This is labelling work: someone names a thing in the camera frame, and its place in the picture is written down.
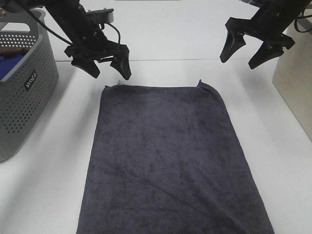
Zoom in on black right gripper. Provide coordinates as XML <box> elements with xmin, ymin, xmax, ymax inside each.
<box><xmin>220</xmin><ymin>0</ymin><xmax>295</xmax><ymax>69</ymax></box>

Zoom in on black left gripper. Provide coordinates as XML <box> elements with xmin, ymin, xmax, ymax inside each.
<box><xmin>65</xmin><ymin>23</ymin><xmax>132</xmax><ymax>80</ymax></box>

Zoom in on dark grey towel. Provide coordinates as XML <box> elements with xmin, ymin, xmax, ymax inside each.
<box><xmin>77</xmin><ymin>82</ymin><xmax>273</xmax><ymax>234</ymax></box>

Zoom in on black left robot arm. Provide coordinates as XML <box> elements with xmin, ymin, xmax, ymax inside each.
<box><xmin>0</xmin><ymin>0</ymin><xmax>131</xmax><ymax>80</ymax></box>

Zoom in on blue towel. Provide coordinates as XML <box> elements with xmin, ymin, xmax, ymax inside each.
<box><xmin>0</xmin><ymin>54</ymin><xmax>23</xmax><ymax>79</ymax></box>

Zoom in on beige fabric storage box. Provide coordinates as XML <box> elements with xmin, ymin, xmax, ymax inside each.
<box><xmin>273</xmin><ymin>19</ymin><xmax>312</xmax><ymax>138</ymax></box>

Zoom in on grey perforated plastic basket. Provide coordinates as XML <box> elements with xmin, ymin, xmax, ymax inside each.
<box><xmin>0</xmin><ymin>12</ymin><xmax>59</xmax><ymax>161</ymax></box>

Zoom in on brown cloth in basket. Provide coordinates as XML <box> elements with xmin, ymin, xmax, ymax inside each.
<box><xmin>0</xmin><ymin>47</ymin><xmax>30</xmax><ymax>56</ymax></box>

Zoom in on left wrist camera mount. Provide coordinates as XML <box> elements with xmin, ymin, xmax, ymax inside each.
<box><xmin>86</xmin><ymin>8</ymin><xmax>114</xmax><ymax>24</ymax></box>

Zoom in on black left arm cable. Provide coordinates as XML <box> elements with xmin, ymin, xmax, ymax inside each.
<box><xmin>20</xmin><ymin>0</ymin><xmax>122</xmax><ymax>47</ymax></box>

